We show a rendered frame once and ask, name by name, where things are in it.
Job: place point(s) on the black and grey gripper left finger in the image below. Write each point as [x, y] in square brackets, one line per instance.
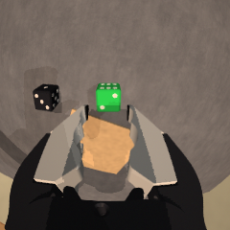
[55, 162]

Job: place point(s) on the orange flat mat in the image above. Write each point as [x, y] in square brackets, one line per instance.
[106, 145]

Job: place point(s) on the green die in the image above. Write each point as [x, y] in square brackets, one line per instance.
[108, 97]

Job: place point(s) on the black die with white pips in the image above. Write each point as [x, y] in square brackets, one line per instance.
[46, 97]

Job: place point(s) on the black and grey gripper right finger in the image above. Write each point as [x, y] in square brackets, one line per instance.
[159, 167]

